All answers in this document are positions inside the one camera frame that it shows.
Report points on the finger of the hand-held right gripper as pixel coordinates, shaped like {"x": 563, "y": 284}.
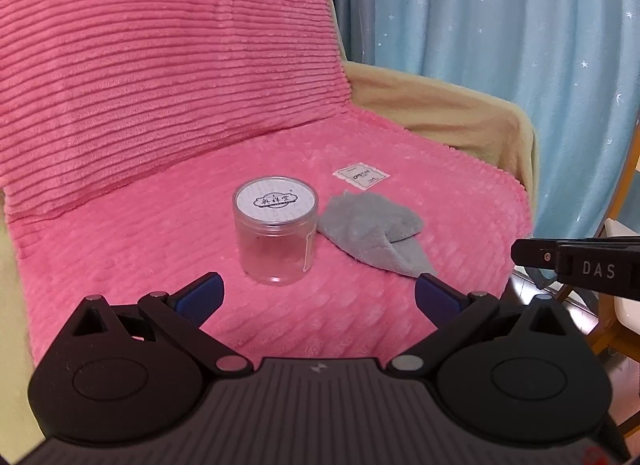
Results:
{"x": 535, "y": 255}

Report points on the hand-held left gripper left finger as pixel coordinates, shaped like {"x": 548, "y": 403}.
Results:
{"x": 200, "y": 295}

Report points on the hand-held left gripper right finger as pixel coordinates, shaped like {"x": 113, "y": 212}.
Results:
{"x": 440, "y": 300}

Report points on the clear plastic jar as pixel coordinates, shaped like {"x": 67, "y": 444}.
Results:
{"x": 275, "y": 240}

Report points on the grey cleaning cloth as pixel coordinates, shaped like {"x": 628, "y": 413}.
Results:
{"x": 365, "y": 225}

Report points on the wooden chair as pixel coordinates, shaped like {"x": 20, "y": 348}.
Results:
{"x": 625, "y": 335}

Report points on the white sewn blanket label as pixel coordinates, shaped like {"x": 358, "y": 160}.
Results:
{"x": 361, "y": 176}

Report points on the pink ribbed blanket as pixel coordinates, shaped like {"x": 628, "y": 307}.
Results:
{"x": 350, "y": 155}

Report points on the light green sofa cover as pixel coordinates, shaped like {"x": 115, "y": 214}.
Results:
{"x": 12, "y": 295}

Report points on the pink ribbed sofa cover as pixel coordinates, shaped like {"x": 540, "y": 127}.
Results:
{"x": 150, "y": 70}

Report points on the light blue star curtain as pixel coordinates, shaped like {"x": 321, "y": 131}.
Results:
{"x": 475, "y": 20}

